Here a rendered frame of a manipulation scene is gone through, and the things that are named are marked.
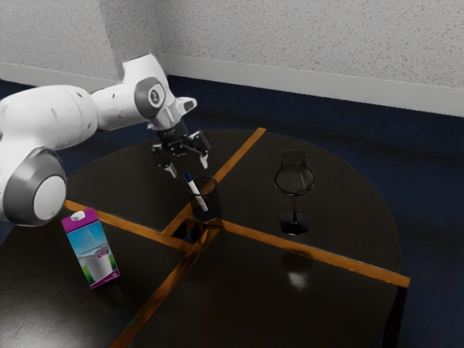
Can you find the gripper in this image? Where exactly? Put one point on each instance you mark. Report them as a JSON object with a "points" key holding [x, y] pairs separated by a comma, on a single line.
{"points": [[174, 139]]}

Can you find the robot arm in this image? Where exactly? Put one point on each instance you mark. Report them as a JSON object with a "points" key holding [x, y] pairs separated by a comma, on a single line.
{"points": [[54, 119]]}

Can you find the white pen with blue cap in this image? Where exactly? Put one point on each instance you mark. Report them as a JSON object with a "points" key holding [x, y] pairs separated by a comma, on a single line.
{"points": [[195, 193]]}

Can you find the black mesh pen holder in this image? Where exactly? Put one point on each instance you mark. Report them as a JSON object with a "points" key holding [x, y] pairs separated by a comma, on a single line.
{"points": [[206, 200]]}

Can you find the dark wine glass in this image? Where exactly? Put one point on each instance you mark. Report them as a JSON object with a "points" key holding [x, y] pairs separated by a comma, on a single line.
{"points": [[294, 188]]}

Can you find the purple milk carton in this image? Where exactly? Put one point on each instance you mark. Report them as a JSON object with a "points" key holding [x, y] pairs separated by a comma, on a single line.
{"points": [[91, 250]]}

